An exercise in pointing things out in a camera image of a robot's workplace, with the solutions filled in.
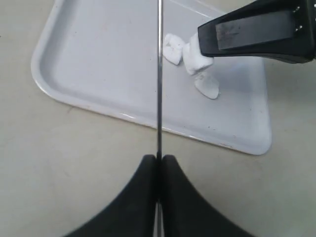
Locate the white rectangular plastic tray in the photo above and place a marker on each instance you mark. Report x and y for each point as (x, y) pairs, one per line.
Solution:
(101, 55)

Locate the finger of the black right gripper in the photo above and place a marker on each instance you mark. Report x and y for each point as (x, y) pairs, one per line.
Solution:
(283, 30)

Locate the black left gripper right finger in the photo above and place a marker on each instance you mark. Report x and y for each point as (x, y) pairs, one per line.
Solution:
(185, 212)

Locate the white marshmallow piece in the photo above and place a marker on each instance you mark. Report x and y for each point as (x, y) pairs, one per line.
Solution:
(172, 48)
(193, 60)
(207, 85)

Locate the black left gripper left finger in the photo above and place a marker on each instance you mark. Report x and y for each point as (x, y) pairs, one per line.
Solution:
(132, 212)

